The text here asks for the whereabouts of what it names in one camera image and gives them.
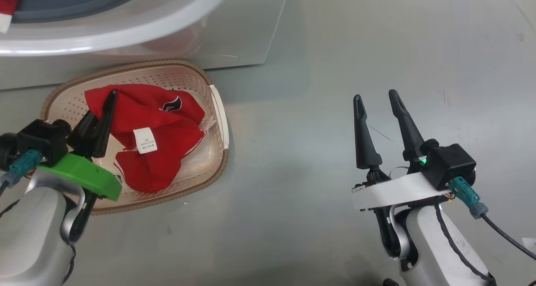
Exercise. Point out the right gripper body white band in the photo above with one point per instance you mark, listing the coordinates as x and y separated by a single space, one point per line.
393 191

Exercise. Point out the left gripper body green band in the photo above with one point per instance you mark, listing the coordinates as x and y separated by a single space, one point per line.
83 173

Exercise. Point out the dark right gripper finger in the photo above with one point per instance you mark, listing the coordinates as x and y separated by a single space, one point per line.
366 143
408 131

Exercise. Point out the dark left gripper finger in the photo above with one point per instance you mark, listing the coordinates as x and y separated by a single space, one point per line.
104 127
83 133

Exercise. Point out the red garment with label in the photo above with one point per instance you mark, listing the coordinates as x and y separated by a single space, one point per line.
167 152

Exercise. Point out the red garment with white trim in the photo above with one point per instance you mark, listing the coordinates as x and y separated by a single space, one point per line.
8 1

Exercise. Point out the cream perforated basket brown rim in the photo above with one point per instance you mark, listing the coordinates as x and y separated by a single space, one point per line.
184 74

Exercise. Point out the white front-load washing machine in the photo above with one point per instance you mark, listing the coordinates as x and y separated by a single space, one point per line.
167 18

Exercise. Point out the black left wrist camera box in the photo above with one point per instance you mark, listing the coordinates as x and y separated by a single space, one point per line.
42 141

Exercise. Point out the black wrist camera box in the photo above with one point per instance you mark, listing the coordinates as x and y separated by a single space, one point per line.
42 141
450 162

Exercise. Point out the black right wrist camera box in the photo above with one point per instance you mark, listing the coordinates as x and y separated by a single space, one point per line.
450 162

